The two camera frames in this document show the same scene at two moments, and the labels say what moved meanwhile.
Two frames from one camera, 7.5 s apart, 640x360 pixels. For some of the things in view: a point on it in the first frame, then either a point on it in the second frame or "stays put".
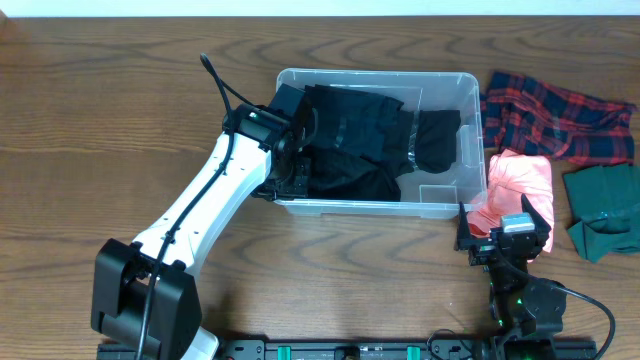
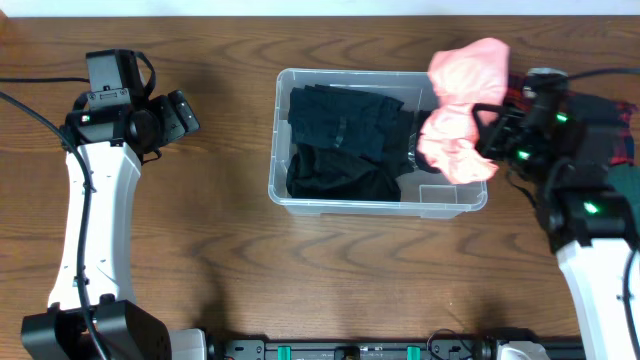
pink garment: [511, 175] → [467, 76]
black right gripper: [484, 249] → [494, 140]
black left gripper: [299, 189] → [172, 127]
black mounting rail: [379, 350] stays put
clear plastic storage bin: [424, 195] stays put
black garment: [335, 175] stays put
